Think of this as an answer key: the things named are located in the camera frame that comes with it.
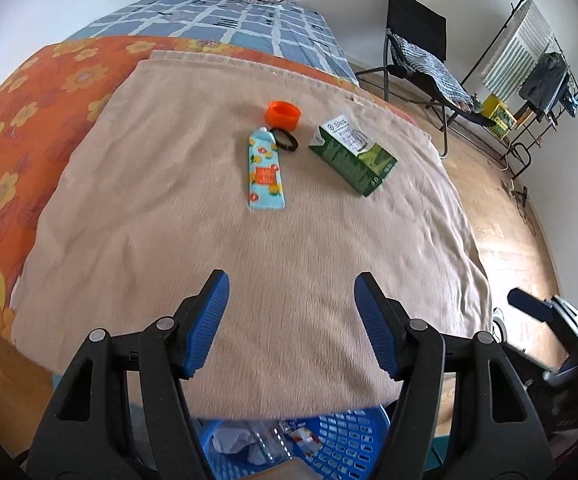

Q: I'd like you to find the blue checkered bed sheet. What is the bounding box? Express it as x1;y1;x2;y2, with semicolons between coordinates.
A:
61;0;360;88

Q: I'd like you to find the green drink carton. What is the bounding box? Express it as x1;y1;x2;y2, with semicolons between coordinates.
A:
309;116;398;197

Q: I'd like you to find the orange plastic cap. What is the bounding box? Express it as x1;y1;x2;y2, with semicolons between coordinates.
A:
265;101;302;128

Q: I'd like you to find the blue plastic basket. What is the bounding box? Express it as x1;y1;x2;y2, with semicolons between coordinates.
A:
189;405;442;480

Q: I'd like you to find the beige fleece blanket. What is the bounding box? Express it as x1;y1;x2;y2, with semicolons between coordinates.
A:
11;50;494;421

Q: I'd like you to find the yellow plastic crate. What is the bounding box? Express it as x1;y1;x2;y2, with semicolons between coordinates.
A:
483;94;517;140

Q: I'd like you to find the black metal drying rack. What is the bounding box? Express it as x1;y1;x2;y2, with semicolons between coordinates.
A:
461;0;578;178

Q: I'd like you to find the orange floral bed sheet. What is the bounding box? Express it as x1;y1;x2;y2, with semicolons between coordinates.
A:
0;35;420;346

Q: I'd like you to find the striped cloth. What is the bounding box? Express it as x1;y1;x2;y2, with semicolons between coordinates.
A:
391;32;474;111

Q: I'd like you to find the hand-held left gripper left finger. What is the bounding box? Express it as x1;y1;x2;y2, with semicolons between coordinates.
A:
26;269;231;480

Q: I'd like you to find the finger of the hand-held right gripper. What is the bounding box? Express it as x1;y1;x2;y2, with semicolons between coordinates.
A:
507;287;557;322

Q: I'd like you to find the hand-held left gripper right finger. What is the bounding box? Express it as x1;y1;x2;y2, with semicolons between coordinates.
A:
354;271;557;480

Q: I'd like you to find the clear plastic bottle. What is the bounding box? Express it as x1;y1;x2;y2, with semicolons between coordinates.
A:
254;422;294;461

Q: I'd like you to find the black folding chair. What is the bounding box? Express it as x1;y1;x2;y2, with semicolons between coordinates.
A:
355;0;500;158

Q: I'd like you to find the green white striped towel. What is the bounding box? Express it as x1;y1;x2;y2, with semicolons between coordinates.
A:
481;0;554;103

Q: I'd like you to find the white plastic wrapper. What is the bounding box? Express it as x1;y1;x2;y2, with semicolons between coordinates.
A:
213;425;270;467

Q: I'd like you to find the dark hanging jacket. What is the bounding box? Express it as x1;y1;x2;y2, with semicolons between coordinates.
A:
519;52;570;113

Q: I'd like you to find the colourful patterned tube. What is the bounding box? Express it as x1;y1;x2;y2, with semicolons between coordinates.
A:
245;127;287;211

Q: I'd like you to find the black hair tie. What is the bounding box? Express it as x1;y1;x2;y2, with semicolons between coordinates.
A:
269;127;300;153

